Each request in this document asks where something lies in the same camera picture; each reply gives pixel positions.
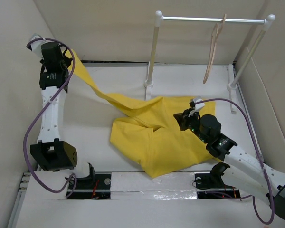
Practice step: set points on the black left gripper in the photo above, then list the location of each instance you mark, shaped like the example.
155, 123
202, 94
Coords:
67, 61

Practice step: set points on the yellow trousers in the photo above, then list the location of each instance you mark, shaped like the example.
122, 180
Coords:
149, 134

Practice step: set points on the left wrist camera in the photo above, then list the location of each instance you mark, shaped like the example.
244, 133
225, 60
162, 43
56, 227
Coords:
35, 46

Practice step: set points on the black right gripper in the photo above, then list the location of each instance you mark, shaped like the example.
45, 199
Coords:
183, 118

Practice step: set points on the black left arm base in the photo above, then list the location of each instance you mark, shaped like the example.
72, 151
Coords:
94, 186

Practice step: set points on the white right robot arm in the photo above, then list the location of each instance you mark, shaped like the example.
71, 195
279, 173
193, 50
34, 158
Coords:
236, 167

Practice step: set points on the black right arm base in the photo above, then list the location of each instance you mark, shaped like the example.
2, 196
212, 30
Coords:
209, 184

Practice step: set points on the wooden clothes hanger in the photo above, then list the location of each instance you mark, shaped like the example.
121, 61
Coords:
217, 29

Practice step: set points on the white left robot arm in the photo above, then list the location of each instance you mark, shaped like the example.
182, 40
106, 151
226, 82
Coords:
51, 151

